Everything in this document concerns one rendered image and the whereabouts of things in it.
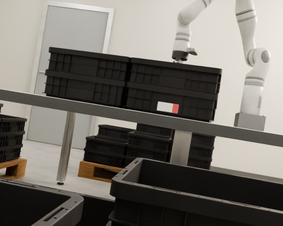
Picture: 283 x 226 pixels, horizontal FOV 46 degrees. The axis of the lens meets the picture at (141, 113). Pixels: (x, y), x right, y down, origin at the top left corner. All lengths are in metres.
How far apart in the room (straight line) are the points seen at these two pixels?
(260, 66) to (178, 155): 0.70
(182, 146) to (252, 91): 0.60
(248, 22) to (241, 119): 0.46
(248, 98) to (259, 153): 3.27
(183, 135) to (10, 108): 4.45
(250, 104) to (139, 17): 3.57
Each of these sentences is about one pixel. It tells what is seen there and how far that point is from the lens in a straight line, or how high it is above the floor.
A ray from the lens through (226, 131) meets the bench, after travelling 1.15.
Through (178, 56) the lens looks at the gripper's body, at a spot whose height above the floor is 0.97.
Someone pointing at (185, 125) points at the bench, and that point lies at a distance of 1.14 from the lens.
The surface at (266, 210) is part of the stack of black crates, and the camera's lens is 0.52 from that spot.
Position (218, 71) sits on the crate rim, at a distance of 1.43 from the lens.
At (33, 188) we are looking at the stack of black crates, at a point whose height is 0.59.
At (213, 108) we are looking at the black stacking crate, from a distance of 1.43.
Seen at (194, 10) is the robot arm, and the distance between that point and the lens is 1.58.
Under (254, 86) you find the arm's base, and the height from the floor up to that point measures 0.91.
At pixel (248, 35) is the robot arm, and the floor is 1.15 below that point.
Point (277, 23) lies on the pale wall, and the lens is 5.12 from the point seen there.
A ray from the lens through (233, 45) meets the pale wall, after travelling 4.94.
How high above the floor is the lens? 0.70
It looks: level
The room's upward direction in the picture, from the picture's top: 9 degrees clockwise
